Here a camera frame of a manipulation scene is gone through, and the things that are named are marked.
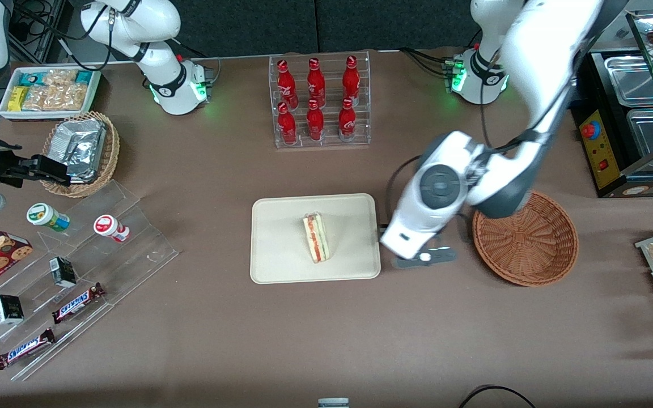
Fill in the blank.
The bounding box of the triangular sandwich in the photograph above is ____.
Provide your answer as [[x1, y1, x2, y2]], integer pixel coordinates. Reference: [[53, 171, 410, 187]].
[[303, 212, 332, 264]]

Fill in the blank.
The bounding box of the white snack tray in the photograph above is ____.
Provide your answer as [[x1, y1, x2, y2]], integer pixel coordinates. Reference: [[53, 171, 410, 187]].
[[0, 65, 102, 121]]

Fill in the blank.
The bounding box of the light wicker basket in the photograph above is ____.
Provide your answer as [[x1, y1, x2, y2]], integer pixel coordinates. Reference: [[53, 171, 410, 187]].
[[40, 110, 120, 198]]

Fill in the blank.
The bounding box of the cream plastic serving tray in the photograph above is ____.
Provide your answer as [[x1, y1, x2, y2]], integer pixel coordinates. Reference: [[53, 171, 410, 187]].
[[250, 193, 382, 284]]

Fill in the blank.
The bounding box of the brown wicker basket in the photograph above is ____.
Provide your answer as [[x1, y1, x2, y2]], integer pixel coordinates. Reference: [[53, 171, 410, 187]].
[[472, 190, 579, 287]]

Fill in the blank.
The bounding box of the green lid yogurt cup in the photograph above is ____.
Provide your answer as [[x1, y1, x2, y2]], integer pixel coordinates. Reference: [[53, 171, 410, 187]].
[[26, 202, 70, 233]]

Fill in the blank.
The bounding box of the red lid yogurt cup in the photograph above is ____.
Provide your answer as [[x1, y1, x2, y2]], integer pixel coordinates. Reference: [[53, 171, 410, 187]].
[[94, 214, 130, 243]]

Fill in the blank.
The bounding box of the clear acrylic bottle rack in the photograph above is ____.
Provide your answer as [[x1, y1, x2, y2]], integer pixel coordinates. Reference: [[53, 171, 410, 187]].
[[269, 51, 371, 149]]

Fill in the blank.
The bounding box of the black drink carton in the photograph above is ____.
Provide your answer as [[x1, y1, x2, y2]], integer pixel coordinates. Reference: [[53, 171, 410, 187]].
[[0, 294, 24, 325], [49, 256, 77, 288]]

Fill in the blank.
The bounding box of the red cola bottle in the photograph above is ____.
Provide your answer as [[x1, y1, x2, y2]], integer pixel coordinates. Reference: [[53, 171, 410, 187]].
[[277, 102, 298, 145], [306, 100, 325, 141], [338, 97, 357, 141], [277, 59, 298, 109], [342, 55, 361, 105], [307, 57, 326, 107]]

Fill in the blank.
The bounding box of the clear acrylic tiered shelf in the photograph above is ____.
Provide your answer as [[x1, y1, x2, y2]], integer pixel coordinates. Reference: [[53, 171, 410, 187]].
[[0, 180, 180, 381]]

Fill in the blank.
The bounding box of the Snickers chocolate bar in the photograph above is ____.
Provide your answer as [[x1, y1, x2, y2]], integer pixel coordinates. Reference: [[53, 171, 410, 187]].
[[52, 282, 105, 324], [0, 328, 56, 371]]

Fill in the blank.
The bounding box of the black food warmer appliance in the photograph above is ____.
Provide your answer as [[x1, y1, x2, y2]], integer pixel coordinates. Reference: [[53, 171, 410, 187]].
[[573, 8, 653, 199]]

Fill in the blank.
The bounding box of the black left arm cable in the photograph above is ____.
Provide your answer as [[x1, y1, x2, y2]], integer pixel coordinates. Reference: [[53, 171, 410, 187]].
[[386, 34, 537, 227]]

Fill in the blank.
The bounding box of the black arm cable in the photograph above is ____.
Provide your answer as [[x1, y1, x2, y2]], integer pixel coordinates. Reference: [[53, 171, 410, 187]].
[[386, 34, 537, 227], [54, 0, 151, 64]]

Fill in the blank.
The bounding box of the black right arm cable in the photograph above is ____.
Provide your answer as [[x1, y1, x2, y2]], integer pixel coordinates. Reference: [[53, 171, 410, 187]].
[[54, 0, 151, 64]]

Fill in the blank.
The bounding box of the black background cable bundle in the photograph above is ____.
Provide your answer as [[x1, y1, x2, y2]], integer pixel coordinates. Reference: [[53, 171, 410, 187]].
[[9, 0, 72, 60]]

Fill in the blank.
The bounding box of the black base cable bundle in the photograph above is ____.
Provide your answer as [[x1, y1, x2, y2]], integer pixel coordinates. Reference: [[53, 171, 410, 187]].
[[400, 48, 452, 77], [171, 39, 221, 86]]

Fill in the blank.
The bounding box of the black looped cable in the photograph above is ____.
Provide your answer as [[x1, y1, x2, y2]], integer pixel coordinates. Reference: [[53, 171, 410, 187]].
[[460, 385, 534, 408]]

